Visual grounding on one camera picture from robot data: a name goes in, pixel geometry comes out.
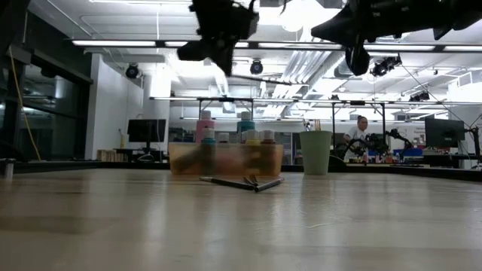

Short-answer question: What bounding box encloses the black ceiling camera cluster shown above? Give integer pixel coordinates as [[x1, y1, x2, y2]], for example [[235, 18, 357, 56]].
[[370, 54, 403, 78]]

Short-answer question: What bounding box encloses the yellow cable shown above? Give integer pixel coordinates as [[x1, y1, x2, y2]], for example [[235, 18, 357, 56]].
[[9, 47, 42, 161]]

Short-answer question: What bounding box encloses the large teal paint bottle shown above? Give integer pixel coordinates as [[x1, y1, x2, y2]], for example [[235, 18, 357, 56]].
[[236, 111, 256, 144]]

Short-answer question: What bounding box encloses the black ceiling track light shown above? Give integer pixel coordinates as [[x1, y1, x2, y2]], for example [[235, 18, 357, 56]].
[[409, 90, 431, 102]]

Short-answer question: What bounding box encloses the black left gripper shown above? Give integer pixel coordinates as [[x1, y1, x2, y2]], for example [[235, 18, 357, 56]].
[[176, 0, 237, 77]]

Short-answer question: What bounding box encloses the green plastic cup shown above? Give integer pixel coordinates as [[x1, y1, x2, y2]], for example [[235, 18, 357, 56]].
[[299, 129, 333, 176]]

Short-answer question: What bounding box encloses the black metal rack frame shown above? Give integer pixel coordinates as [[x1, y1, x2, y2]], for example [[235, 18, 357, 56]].
[[150, 96, 389, 145]]

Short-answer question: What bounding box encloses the grey handled paintbrush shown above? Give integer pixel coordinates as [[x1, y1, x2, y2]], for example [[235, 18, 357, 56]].
[[254, 176, 285, 193]]

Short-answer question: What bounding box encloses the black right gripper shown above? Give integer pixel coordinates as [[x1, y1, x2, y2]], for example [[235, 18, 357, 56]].
[[311, 0, 453, 76]]

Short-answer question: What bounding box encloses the thick black paintbrush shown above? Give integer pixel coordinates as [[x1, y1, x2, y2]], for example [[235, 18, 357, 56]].
[[199, 175, 256, 191]]

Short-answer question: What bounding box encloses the stack of wooden boards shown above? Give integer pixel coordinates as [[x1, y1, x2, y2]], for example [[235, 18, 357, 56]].
[[96, 148, 117, 163]]

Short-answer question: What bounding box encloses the thin dark paintbrush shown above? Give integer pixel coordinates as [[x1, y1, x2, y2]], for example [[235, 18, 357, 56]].
[[230, 74, 294, 86]]

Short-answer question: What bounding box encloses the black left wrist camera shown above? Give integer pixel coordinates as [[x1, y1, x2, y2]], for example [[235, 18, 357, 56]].
[[236, 3, 261, 39]]

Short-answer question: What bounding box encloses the small white post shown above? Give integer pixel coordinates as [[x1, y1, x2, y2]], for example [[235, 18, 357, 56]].
[[0, 157, 18, 180]]

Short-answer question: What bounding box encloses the person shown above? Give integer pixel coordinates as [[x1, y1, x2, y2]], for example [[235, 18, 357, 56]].
[[341, 115, 372, 163]]

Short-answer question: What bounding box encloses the long ceiling light bar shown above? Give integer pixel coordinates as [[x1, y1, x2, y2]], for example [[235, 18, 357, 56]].
[[71, 39, 482, 53]]

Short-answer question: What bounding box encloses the black computer monitor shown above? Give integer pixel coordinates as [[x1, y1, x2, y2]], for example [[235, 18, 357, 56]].
[[127, 118, 167, 151], [424, 117, 466, 149]]

